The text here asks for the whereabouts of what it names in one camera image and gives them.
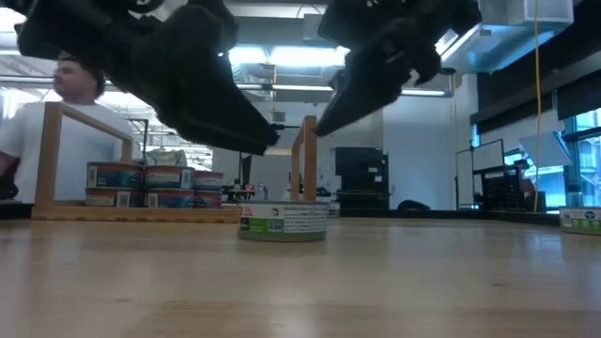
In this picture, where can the long ceiling tube light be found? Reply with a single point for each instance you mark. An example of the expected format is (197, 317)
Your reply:
(300, 87)

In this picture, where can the person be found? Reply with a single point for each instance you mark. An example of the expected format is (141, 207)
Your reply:
(89, 150)

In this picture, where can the silver rectangular air duct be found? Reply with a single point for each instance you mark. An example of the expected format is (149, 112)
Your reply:
(516, 42)

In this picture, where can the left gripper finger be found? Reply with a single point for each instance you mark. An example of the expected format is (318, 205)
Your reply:
(211, 138)
(211, 98)

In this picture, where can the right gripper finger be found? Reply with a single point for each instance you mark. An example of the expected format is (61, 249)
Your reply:
(371, 84)

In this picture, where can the black bag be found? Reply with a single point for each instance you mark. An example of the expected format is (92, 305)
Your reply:
(413, 205)

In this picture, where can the white slanted panel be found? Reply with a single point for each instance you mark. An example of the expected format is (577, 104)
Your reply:
(547, 150)

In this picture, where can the wooden slatted shelf rack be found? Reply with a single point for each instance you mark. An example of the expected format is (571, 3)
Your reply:
(49, 155)

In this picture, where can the white board on stand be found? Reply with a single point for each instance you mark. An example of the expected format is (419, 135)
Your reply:
(488, 155)

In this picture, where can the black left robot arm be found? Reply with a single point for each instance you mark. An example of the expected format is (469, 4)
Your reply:
(70, 5)

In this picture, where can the blue salmon can gold lid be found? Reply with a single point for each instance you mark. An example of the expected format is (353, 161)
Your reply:
(209, 180)
(169, 199)
(115, 176)
(169, 177)
(209, 199)
(115, 198)

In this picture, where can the glass window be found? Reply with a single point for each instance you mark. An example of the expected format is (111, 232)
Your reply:
(589, 141)

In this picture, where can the black cabinet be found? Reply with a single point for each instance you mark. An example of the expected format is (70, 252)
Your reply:
(361, 169)

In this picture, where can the black metal stand frame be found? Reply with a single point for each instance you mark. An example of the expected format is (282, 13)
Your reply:
(286, 126)

